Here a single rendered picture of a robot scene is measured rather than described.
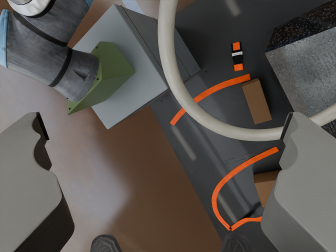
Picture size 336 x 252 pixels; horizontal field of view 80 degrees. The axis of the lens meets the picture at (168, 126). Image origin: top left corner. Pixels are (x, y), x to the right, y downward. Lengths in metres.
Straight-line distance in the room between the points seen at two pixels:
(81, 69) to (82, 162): 1.96
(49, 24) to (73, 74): 0.15
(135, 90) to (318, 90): 0.75
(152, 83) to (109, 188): 1.88
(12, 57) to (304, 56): 0.99
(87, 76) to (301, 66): 0.82
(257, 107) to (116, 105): 1.00
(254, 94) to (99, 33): 1.07
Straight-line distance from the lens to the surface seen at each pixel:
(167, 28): 0.39
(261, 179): 1.85
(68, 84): 0.75
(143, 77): 0.89
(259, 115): 1.59
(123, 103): 0.97
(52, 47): 0.72
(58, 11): 0.66
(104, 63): 0.78
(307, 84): 1.02
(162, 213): 2.45
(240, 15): 1.65
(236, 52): 1.63
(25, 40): 0.71
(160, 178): 2.17
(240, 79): 1.65
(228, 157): 1.86
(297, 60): 1.00
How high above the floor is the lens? 1.65
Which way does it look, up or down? 63 degrees down
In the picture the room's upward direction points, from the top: 137 degrees counter-clockwise
